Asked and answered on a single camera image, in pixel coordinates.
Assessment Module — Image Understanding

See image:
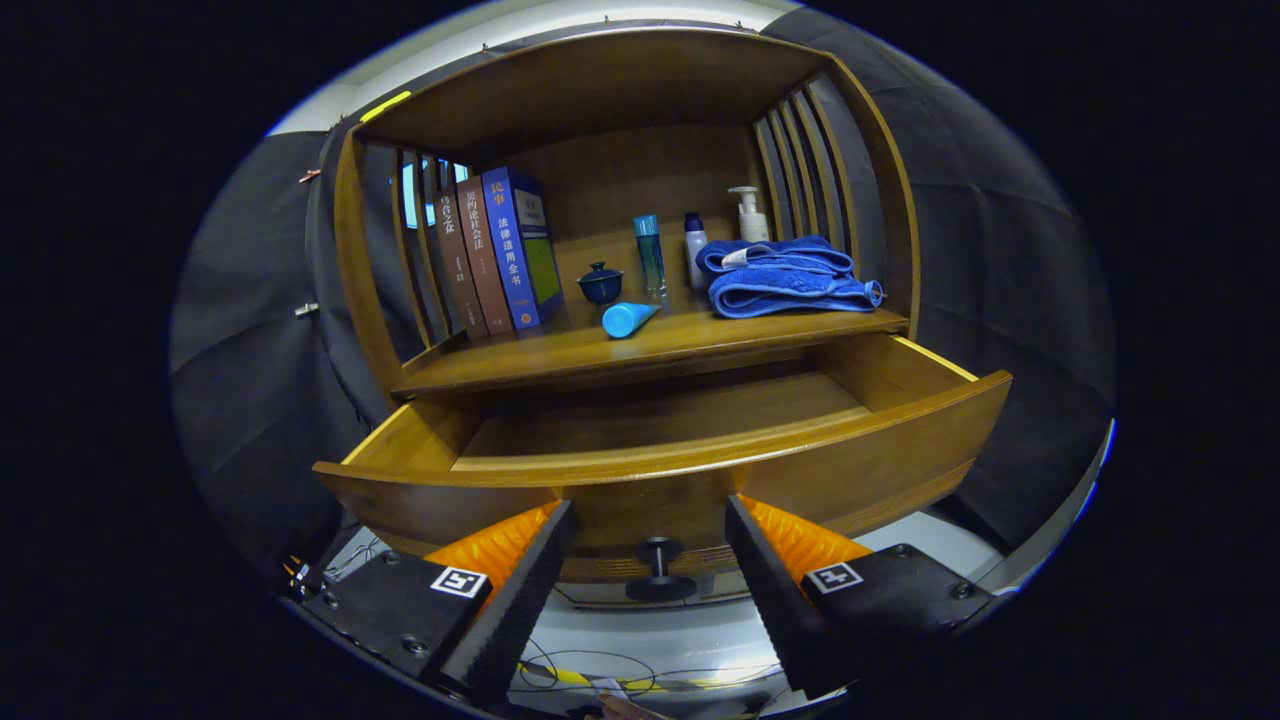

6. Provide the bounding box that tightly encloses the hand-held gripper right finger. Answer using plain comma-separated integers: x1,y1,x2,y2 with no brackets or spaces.
724,494,1001,701

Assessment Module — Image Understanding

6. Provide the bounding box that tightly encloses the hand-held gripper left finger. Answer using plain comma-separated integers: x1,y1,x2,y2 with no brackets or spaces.
300,498,579,706

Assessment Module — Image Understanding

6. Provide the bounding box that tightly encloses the black drawer knob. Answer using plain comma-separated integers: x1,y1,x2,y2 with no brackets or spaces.
625,537,698,604

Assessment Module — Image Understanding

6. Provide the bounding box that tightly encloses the wooden drawer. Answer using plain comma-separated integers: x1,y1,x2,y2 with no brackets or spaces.
312,333,1013,586

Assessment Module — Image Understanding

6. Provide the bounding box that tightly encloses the blue and white tube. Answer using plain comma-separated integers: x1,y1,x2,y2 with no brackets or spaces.
601,302,663,340

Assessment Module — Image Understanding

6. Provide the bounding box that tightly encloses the wooden countertop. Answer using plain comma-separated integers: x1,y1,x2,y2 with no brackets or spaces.
392,290,911,396

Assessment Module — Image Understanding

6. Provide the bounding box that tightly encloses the wooden cabinet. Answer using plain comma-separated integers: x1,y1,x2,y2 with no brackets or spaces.
332,28,921,611

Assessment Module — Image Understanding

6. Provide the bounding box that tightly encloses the blue folded towel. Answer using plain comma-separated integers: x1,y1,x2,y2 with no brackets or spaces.
695,235,886,320

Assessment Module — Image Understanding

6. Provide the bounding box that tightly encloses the blue lidded teacup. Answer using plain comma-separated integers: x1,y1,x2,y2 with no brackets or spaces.
578,262,625,307

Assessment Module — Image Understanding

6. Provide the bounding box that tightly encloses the dark brown book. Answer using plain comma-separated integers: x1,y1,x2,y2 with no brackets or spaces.
435,190,491,341

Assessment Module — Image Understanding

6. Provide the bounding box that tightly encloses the blue book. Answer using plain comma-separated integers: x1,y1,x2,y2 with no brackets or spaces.
482,166,566,331

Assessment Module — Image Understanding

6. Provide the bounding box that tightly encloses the white bottle with blue cap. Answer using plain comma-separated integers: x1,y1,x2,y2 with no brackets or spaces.
684,212,709,291

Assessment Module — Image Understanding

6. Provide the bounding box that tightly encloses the reddish brown book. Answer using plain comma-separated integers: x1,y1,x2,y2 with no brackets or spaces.
458,177,516,336

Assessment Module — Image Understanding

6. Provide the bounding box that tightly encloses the teal glass bottle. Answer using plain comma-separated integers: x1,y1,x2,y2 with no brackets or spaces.
633,214,668,299

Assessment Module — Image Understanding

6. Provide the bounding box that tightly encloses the white pump bottle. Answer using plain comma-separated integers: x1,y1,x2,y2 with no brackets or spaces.
728,186,771,244

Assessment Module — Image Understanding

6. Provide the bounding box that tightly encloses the tangle of thin cables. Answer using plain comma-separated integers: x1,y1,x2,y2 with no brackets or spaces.
515,640,791,701

